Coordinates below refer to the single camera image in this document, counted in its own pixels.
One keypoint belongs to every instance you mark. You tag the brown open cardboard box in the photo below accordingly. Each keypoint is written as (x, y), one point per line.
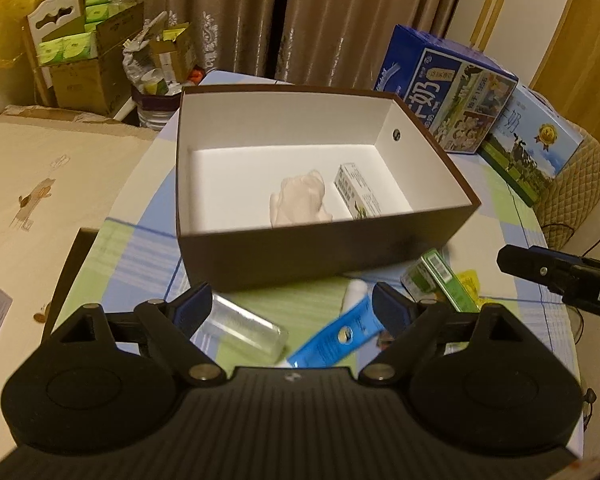
(277, 184)

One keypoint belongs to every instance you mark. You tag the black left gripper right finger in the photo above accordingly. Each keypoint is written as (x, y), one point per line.
(410, 324)

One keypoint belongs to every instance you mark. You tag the white pill bottle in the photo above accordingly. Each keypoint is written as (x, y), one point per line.
(356, 292)

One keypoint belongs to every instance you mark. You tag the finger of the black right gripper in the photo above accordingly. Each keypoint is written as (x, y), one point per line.
(538, 265)

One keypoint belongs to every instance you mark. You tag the brown cardboard tissue box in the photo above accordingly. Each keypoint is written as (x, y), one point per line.
(78, 65)

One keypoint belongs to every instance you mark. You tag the blue cream tube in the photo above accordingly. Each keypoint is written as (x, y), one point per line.
(339, 338)

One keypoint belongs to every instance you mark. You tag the quilted beige chair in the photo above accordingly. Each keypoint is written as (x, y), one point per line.
(571, 197)

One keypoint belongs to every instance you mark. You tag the clear plastic case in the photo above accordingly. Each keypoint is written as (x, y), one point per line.
(245, 331)

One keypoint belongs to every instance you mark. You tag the light blue milk carton box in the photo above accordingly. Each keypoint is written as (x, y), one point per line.
(529, 144)

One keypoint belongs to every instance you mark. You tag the small open cardboard box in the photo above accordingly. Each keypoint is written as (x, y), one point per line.
(173, 51)

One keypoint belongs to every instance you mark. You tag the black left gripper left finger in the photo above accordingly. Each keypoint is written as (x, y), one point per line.
(169, 328)

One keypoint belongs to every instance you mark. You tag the beige curtain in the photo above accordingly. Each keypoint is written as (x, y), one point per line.
(338, 43)

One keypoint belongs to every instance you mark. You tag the yellow snack packet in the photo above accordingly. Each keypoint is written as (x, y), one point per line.
(469, 280)

